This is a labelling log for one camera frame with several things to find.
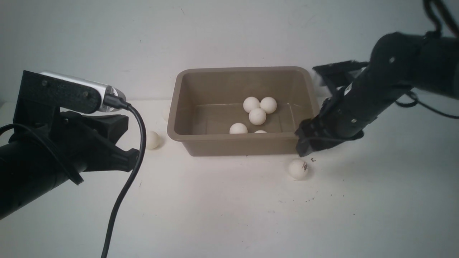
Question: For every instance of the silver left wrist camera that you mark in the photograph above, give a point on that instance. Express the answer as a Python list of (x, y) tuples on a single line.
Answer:
[(103, 89)]

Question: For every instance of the white ping-pong ball red logo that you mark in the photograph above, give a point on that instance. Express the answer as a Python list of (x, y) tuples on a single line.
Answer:
[(298, 169)]

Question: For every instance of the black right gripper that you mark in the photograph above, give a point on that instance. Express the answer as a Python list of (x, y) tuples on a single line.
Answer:
[(330, 128)]

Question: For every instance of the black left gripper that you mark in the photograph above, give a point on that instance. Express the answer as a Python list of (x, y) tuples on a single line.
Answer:
[(92, 141)]

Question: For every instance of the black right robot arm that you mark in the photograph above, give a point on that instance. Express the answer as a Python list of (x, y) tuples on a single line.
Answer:
[(398, 63)]

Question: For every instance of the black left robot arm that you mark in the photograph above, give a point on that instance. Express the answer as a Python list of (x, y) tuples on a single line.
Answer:
[(28, 170)]

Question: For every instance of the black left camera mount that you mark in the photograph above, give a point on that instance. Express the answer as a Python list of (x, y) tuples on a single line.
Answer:
[(41, 97)]

